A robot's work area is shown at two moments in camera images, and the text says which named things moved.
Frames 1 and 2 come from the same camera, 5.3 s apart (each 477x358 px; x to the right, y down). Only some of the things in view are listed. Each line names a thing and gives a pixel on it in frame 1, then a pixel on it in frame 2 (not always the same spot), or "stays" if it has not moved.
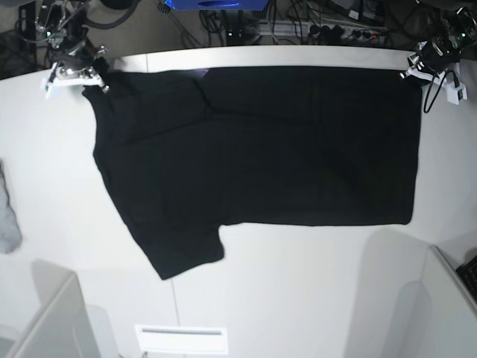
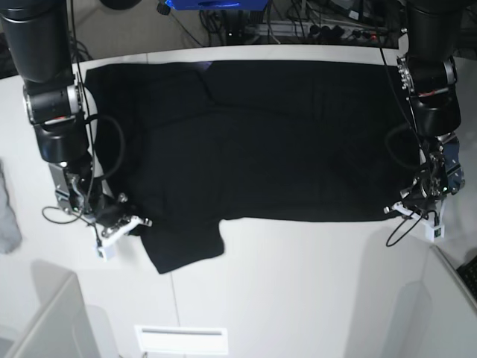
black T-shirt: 193,150 stays
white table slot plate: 182,339 stays
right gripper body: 432,57 to 442,175
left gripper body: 77,63 to 80,193
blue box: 218,4 stays
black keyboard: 467,272 stays
